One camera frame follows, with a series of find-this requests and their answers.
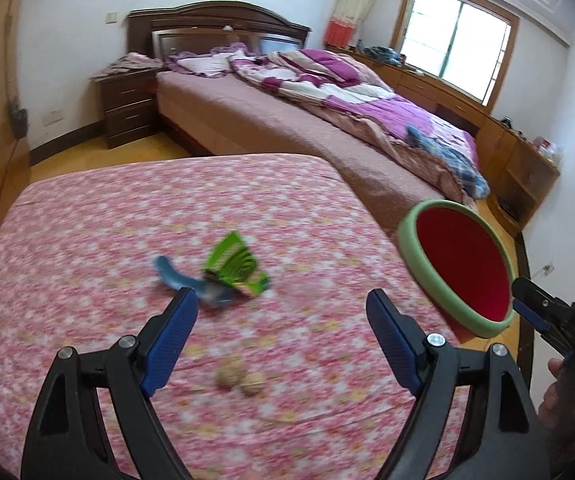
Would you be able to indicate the white wall switch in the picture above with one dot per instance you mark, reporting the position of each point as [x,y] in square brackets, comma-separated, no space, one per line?
[111,17]

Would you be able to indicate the black item on shelf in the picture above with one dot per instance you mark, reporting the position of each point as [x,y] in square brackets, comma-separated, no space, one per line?
[510,207]

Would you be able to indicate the walnut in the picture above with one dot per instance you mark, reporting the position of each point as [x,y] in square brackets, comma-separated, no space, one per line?
[253,385]
[230,375]

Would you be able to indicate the red bin with green rim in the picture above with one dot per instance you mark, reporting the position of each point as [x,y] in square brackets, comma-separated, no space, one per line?
[467,260]

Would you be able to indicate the wooden framed window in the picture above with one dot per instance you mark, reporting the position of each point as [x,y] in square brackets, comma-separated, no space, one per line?
[457,40]

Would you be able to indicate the pink cloth pile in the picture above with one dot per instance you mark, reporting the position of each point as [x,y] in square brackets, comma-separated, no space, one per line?
[127,64]

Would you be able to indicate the dark wooden nightstand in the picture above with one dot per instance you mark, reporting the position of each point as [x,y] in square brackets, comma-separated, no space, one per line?
[127,110]

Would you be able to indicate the white wall socket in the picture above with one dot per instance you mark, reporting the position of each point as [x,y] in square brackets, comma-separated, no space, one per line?
[547,269]

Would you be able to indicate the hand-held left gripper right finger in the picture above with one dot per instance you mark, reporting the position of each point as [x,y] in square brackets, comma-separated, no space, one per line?
[397,340]

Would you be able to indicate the black hanging device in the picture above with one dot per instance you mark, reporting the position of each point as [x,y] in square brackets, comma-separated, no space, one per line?
[17,120]

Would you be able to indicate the small black device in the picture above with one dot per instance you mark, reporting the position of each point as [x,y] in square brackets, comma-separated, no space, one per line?
[506,121]

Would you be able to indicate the ruffled purple pillow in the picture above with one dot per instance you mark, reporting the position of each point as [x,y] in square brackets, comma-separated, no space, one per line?
[197,65]

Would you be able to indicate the blue plastic item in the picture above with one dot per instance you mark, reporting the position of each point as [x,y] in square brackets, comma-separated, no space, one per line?
[172,272]

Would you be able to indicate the brown sheeted mattress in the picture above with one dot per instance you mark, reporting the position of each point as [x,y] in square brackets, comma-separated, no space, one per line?
[267,120]

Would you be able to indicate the dark wooden headboard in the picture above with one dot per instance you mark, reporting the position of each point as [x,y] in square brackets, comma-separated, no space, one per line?
[192,20]

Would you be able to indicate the green snack packet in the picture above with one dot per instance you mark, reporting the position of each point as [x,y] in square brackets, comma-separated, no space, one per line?
[232,265]

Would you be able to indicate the purple patchwork quilt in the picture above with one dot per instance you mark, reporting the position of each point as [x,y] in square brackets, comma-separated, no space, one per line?
[347,95]

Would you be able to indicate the pink floral bedspread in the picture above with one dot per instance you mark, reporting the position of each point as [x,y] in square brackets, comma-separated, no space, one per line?
[117,220]

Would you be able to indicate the floral red curtain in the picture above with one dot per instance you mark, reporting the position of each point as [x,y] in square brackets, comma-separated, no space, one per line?
[352,5]

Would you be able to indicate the blue clothes pile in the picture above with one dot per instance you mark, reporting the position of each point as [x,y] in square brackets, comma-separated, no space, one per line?
[382,55]

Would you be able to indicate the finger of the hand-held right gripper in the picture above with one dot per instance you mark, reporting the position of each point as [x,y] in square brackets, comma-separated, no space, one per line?
[530,289]
[537,317]

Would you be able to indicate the blue plaid garment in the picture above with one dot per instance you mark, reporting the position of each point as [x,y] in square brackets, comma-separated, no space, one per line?
[452,160]

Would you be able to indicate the person's right hand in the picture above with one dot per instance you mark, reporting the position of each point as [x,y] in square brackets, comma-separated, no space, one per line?
[552,400]

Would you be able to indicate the white plastic bag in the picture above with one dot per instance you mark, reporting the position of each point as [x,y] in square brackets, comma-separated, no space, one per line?
[550,149]

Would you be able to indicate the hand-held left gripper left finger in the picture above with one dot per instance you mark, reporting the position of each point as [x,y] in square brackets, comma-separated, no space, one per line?
[167,345]

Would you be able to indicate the long wooden cabinet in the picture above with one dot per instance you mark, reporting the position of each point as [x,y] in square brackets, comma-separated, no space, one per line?
[497,155]

